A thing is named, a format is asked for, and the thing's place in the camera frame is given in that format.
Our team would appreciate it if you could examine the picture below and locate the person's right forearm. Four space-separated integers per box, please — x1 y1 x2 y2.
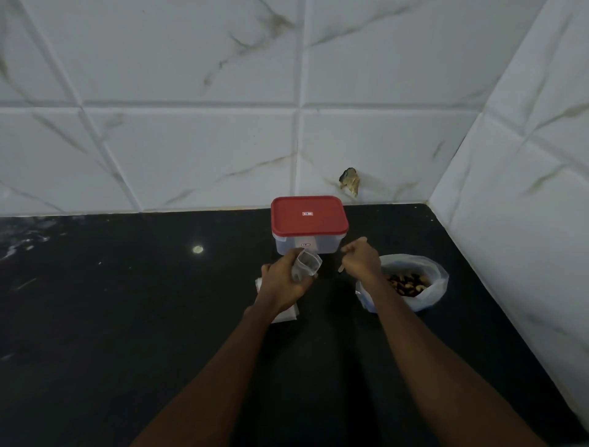
361 273 549 447

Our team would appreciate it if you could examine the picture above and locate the stack of white pouches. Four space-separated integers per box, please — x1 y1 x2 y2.
255 278 300 324

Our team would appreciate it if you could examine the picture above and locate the person's right hand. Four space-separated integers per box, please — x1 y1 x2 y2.
340 239 383 283

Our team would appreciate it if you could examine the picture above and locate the person's left forearm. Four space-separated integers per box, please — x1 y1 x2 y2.
130 304 287 447

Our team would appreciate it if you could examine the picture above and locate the person's left hand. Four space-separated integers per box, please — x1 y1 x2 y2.
254 248 321 318

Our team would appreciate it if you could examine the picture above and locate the pile of mixed nuts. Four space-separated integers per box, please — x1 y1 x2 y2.
387 273 431 298

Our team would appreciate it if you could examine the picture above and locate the small clear plastic pouch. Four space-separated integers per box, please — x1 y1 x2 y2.
291 249 323 282

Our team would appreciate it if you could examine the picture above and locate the clear plastic container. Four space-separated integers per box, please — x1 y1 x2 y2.
272 230 347 257

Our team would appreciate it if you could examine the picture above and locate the white plastic bag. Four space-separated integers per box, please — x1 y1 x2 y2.
355 254 450 314

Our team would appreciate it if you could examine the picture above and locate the red container lid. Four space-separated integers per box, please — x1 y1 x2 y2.
271 196 349 238

